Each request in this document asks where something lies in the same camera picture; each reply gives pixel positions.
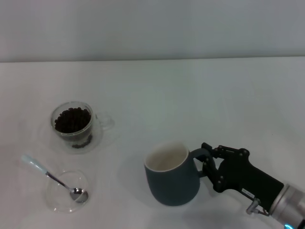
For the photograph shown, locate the dark roasted coffee beans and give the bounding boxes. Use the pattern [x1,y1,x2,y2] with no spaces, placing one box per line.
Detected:
[54,107,93,148]

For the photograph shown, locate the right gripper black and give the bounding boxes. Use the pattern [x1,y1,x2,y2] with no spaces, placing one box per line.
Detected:
[201,142,284,210]

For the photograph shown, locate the thin cable with silver fitting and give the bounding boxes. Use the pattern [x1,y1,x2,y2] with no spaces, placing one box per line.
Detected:
[246,198,271,217]

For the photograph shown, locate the clear glass cup with handle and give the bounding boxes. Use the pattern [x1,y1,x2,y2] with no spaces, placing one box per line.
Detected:
[49,101,115,155]

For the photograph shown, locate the metal spoon with blue handle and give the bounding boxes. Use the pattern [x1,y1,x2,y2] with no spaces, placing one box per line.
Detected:
[20,154,89,204]

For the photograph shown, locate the dark mug with white inside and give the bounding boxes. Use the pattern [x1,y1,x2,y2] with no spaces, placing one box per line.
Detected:
[143,141,209,207]

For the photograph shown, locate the clear glass saucer dish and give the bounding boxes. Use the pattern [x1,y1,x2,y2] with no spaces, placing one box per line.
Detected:
[44,169,90,214]

